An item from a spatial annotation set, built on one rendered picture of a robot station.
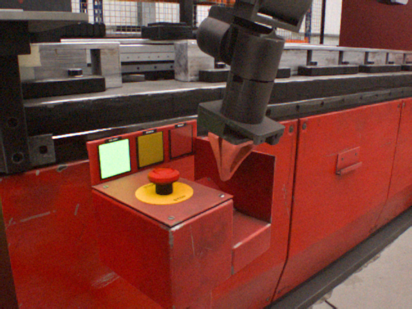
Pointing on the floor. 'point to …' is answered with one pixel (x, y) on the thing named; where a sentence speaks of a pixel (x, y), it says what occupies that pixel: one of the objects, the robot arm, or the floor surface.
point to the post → (186, 12)
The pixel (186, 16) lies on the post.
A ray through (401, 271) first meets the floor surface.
